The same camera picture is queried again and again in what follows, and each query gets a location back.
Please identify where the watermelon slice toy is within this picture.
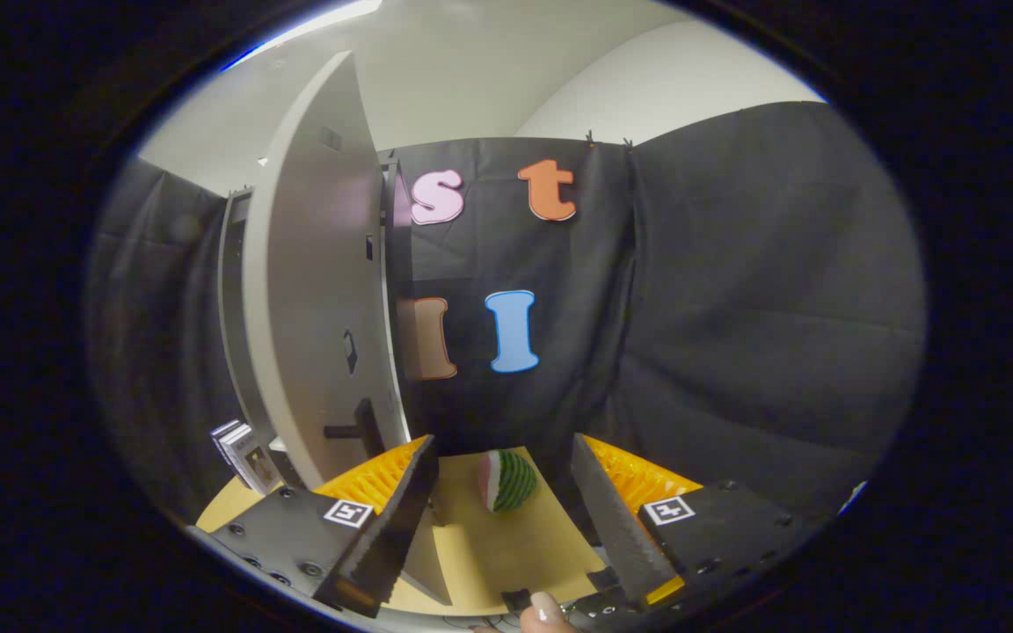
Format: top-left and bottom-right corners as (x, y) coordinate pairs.
(477, 448), (541, 515)

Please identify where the grey cover book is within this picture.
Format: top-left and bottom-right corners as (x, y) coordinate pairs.
(227, 426), (284, 496)

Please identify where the white shoe cabinet door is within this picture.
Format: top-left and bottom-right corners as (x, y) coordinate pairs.
(243, 50), (455, 608)

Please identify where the black door handle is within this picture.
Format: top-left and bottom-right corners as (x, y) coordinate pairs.
(324, 397), (385, 459)

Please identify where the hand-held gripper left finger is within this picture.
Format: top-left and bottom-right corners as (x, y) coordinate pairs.
(209, 434), (441, 619)

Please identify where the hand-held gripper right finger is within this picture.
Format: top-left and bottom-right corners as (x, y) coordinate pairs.
(571, 433), (826, 618)

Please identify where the grey shoe cabinet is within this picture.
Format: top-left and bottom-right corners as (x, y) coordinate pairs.
(218, 149), (416, 493)

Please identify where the black backdrop cloth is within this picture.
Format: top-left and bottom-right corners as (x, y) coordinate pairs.
(84, 101), (928, 528)

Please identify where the dark blue spine book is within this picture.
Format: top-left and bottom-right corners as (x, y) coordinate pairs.
(210, 419), (244, 462)

